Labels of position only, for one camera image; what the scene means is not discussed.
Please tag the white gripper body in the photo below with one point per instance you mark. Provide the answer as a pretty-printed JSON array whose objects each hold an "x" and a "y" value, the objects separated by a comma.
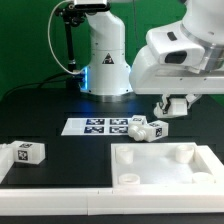
[{"x": 149, "y": 77}]

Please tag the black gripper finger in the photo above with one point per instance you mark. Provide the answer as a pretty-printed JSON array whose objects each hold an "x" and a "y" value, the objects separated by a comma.
[
  {"x": 192, "y": 98},
  {"x": 166, "y": 103}
]

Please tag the white square tabletop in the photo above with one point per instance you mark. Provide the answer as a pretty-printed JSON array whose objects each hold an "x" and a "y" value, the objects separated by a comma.
[{"x": 148, "y": 164}]

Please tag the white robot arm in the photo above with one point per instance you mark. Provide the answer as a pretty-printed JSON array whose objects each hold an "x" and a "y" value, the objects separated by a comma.
[{"x": 180, "y": 62}]

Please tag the white right fence bar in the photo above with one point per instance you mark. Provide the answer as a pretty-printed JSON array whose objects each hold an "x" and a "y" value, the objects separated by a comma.
[{"x": 208, "y": 162}]

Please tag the white fence bar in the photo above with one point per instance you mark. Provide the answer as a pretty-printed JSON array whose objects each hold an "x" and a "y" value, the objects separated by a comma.
[
  {"x": 6, "y": 160},
  {"x": 160, "y": 199},
  {"x": 208, "y": 162}
]

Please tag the white marker sheet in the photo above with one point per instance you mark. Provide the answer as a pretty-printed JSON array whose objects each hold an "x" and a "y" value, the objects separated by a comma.
[{"x": 95, "y": 126}]

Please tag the white front fence bar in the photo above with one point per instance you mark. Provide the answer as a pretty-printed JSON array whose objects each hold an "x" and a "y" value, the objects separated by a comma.
[{"x": 160, "y": 199}]

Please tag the white left fence bar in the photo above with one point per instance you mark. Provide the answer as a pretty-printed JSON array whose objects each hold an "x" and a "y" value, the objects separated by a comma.
[{"x": 6, "y": 160}]

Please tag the black camera stand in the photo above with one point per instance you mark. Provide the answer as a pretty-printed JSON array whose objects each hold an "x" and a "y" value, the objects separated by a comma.
[{"x": 71, "y": 18}]

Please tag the silver overhead camera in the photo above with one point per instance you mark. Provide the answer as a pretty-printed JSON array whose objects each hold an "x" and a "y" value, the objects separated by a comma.
[{"x": 92, "y": 5}]

